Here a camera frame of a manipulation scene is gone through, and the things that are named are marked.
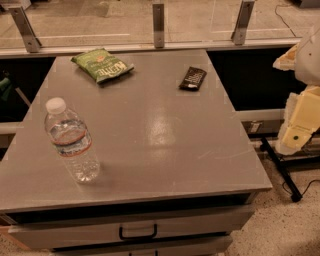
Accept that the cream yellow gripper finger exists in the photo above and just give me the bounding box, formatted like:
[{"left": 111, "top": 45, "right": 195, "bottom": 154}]
[{"left": 275, "top": 124, "right": 312, "bottom": 155}]

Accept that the green jalapeno chip bag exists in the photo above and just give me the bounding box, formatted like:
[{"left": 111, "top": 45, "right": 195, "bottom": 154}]
[{"left": 71, "top": 48, "right": 134, "bottom": 84}]

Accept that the black floor cable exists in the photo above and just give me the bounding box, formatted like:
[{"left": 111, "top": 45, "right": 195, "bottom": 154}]
[{"left": 281, "top": 179, "right": 320, "bottom": 197}]

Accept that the grey metal rail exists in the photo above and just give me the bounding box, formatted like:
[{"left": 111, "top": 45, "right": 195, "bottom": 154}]
[{"left": 0, "top": 37, "right": 301, "bottom": 59}]

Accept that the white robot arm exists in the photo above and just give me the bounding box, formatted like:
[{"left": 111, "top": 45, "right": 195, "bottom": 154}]
[{"left": 273, "top": 24, "right": 320, "bottom": 155}]

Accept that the black drawer handle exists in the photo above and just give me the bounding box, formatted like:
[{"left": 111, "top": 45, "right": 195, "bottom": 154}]
[{"left": 118, "top": 224, "right": 158, "bottom": 241}]

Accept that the metal railing bracket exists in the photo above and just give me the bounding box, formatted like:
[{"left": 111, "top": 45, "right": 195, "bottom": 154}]
[
  {"left": 152, "top": 4, "right": 165, "bottom": 48},
  {"left": 9, "top": 6, "right": 42, "bottom": 53},
  {"left": 231, "top": 0, "right": 255, "bottom": 45}
]

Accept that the clear plastic water bottle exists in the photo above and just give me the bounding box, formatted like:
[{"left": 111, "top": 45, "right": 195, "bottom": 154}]
[{"left": 44, "top": 97, "right": 100, "bottom": 183}]

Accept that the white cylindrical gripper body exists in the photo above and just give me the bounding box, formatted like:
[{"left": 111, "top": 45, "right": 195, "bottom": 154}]
[{"left": 284, "top": 85, "right": 320, "bottom": 134}]

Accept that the dark rxbar chocolate bar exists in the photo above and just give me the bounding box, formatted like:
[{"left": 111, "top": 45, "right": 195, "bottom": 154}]
[{"left": 179, "top": 67, "right": 207, "bottom": 91}]

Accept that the left metal railing bracket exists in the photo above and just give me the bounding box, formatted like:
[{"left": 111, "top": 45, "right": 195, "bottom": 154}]
[{"left": 9, "top": 6, "right": 42, "bottom": 53}]

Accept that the grey upper drawer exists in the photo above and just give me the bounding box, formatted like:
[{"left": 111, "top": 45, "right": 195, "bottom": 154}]
[{"left": 9, "top": 205, "right": 254, "bottom": 249}]

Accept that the middle metal railing bracket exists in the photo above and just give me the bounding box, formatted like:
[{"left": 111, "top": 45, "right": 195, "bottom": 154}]
[{"left": 152, "top": 4, "right": 165, "bottom": 48}]

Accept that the black metal stand leg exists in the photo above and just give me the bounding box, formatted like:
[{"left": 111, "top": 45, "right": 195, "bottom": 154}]
[{"left": 260, "top": 137, "right": 302, "bottom": 202}]

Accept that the right metal railing bracket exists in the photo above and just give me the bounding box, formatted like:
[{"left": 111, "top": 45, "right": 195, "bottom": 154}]
[{"left": 231, "top": 0, "right": 255, "bottom": 45}]

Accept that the grey lower drawer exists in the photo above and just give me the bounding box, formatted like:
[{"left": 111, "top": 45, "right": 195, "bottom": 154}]
[{"left": 50, "top": 235, "right": 232, "bottom": 256}]

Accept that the grey drawer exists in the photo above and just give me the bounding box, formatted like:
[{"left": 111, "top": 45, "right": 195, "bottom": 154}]
[
  {"left": 9, "top": 205, "right": 254, "bottom": 249},
  {"left": 50, "top": 235, "right": 232, "bottom": 256}
]

